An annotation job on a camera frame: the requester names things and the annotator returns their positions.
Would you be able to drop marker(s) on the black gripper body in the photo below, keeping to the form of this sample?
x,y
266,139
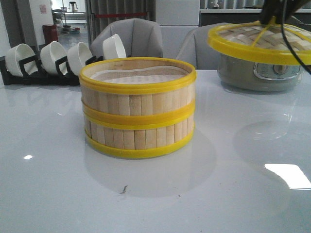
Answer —
x,y
281,9

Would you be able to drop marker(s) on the woven bamboo steamer lid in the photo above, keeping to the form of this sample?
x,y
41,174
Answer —
x,y
261,43

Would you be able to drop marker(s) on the bamboo steamer basket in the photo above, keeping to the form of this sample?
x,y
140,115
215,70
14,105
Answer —
x,y
137,137
137,99

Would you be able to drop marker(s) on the grey electric cooking pot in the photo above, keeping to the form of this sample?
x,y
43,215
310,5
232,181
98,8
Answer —
x,y
258,76

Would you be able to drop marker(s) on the grey chair right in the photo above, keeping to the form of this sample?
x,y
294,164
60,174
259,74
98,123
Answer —
x,y
196,51

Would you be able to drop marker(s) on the grey chair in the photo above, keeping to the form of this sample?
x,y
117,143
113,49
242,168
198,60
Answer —
x,y
196,51
140,38

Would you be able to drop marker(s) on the white cabinet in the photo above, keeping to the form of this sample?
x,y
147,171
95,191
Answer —
x,y
176,18

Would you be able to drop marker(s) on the grey chair left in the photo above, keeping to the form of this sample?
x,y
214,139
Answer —
x,y
140,38

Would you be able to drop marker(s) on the white bowl right upright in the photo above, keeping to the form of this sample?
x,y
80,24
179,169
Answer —
x,y
113,48

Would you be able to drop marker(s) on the red bin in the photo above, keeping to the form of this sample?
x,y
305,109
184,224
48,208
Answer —
x,y
50,33

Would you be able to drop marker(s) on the black dish rack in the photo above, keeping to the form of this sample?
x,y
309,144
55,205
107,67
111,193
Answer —
x,y
64,74

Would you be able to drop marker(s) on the white bowl far left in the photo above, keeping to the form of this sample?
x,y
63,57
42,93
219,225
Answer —
x,y
14,55

